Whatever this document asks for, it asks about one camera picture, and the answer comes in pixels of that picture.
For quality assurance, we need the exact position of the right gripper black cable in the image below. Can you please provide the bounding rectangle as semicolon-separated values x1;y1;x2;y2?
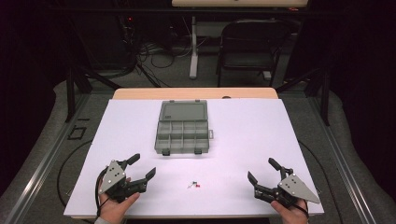
295;199;310;219

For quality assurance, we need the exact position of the bundle of floor cables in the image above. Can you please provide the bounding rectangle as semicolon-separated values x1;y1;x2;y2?
136;38;191;70

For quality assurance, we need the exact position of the grey plastic compartment organizer box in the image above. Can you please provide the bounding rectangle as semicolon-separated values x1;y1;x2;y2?
153;99;215;156

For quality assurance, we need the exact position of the person's right hand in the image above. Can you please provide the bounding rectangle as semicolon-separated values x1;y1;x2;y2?
270;199;310;224

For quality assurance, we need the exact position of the wooden table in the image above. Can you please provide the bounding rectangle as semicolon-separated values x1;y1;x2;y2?
111;87;279;101

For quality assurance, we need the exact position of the person's left hand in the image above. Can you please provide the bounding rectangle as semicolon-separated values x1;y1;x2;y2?
98;176;141;224

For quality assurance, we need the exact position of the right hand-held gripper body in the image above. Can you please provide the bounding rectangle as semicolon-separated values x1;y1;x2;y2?
253;173;321;209

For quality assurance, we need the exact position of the metal floor rail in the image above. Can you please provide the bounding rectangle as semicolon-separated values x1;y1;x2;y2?
3;92;92;224
306;96;378;224

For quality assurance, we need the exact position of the black folding chair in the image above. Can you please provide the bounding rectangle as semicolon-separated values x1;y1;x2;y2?
217;19;293;88

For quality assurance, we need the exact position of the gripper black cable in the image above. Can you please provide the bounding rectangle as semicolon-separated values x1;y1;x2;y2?
295;199;310;219
94;167;110;218

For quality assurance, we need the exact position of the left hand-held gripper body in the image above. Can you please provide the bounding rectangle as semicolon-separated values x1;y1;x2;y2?
98;160;148;203

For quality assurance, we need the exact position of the white desk leg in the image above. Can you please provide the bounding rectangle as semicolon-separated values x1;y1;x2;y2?
189;16;200;80

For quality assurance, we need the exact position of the black metal stand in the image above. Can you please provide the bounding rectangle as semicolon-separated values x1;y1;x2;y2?
64;66;122;123
275;68;331;127

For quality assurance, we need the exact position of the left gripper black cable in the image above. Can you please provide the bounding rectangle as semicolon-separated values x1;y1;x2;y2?
94;167;110;218

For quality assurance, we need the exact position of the black floor cable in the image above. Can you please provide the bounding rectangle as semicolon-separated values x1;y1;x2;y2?
56;139;93;208
298;141;344;224

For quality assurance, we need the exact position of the white board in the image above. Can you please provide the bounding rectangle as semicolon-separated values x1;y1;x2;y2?
64;98;325;217

